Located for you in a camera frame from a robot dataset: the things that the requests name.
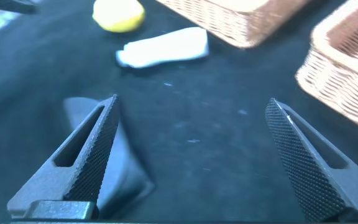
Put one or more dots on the black leather pouch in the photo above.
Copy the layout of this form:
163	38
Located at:
126	174

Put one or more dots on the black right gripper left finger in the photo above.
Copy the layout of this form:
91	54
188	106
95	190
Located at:
89	168

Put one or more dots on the yellow lemon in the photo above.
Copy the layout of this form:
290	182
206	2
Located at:
118	15

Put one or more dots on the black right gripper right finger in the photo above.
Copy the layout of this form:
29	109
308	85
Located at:
315	171

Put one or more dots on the black table cloth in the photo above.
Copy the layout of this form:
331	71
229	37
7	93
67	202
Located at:
197	124

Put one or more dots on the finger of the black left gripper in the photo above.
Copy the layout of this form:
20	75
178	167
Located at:
11	5

